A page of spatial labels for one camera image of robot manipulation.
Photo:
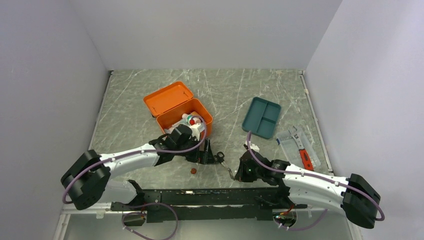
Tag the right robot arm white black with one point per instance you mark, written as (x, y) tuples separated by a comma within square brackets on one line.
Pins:
[(352, 196)]

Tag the clear plastic case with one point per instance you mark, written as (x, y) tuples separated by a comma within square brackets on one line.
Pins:
[(291, 151)]

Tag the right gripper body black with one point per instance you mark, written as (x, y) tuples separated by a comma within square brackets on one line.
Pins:
[(246, 175)]

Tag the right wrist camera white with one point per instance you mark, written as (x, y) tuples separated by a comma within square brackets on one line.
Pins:
[(251, 147)]

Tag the red handled adjustable wrench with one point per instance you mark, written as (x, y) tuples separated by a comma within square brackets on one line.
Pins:
[(296, 134)]

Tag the white green medicine bottle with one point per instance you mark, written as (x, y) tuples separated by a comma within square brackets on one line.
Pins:
[(189, 118)]

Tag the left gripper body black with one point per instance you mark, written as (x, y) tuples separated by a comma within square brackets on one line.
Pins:
[(195, 155)]

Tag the teal plastic tray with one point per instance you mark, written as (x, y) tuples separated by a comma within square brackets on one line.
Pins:
[(261, 118)]

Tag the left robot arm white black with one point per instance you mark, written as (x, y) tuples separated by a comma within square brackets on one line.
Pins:
[(90, 180)]

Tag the black handled scissors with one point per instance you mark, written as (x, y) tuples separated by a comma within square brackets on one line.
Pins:
[(220, 158)]

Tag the white gauze pack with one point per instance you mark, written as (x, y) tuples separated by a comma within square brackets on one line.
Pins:
[(173, 126)]

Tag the orange medicine box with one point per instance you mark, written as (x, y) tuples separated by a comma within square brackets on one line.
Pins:
[(169, 103)]

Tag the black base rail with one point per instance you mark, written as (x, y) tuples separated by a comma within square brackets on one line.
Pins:
[(210, 204)]

